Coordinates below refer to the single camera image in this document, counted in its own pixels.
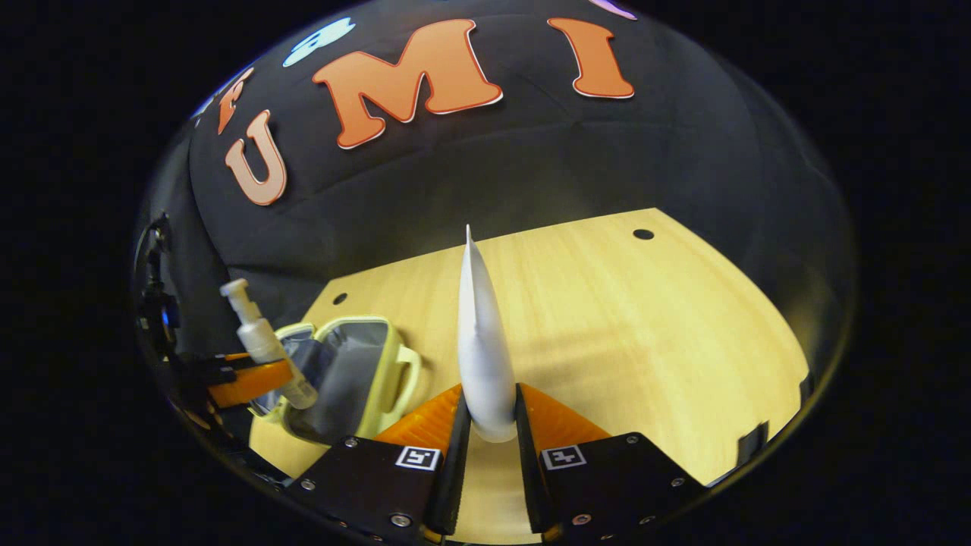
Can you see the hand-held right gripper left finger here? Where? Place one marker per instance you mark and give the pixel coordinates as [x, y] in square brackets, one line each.
[455, 485]

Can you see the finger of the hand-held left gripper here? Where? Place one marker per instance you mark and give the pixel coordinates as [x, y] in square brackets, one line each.
[208, 368]
[243, 388]

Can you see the white squeeze tube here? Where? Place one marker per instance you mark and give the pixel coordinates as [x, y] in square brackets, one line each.
[485, 356]

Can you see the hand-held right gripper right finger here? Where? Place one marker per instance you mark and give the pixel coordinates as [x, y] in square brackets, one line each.
[529, 485]

